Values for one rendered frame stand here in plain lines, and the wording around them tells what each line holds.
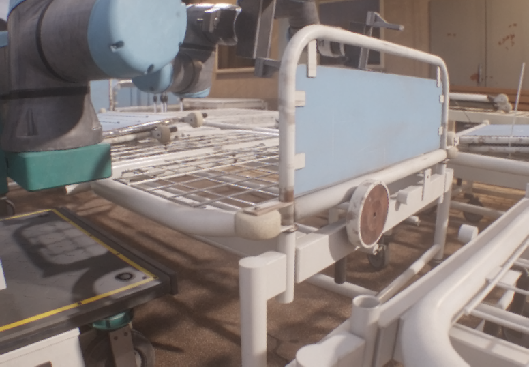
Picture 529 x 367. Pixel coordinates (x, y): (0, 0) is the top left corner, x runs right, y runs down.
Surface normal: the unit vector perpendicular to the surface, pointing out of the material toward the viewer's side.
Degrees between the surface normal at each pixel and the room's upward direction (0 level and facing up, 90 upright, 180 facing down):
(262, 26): 100
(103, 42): 113
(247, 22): 90
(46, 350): 90
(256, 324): 90
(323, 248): 90
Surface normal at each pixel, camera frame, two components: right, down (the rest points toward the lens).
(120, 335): 0.74, 0.13
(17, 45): -0.45, 0.22
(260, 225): 0.15, 0.19
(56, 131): 0.54, -0.18
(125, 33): 0.86, 0.18
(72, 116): 0.76, -0.22
